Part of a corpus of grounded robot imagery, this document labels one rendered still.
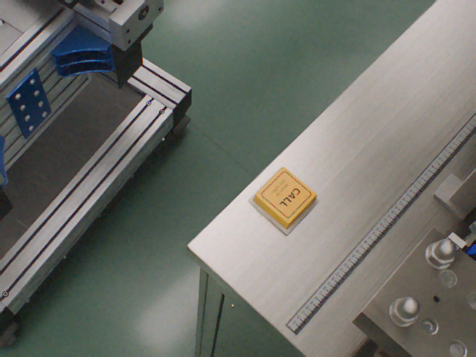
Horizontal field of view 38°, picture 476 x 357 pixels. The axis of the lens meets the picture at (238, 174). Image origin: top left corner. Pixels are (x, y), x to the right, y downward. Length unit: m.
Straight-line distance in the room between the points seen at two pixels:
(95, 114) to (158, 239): 0.39
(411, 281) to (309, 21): 1.59
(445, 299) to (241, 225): 0.32
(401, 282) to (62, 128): 1.23
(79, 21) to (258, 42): 0.95
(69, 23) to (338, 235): 0.75
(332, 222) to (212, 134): 1.11
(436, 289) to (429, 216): 0.21
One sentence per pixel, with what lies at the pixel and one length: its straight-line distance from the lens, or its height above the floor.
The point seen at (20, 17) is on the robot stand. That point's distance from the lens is 1.50.
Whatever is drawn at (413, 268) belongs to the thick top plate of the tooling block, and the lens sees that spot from 0.95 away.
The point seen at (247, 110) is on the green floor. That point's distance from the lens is 2.19.
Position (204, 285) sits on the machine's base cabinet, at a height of 0.79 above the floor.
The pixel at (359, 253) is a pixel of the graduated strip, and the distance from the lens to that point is 1.07.
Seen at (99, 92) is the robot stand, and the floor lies 0.21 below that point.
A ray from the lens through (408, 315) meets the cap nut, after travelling 0.89.
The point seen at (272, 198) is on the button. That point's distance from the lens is 1.06.
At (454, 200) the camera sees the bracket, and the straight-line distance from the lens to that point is 1.13.
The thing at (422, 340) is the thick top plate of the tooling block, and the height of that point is 1.03.
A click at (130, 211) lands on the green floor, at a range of 2.04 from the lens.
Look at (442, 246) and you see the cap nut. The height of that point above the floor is 1.07.
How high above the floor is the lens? 1.89
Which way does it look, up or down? 65 degrees down
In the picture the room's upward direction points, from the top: 9 degrees clockwise
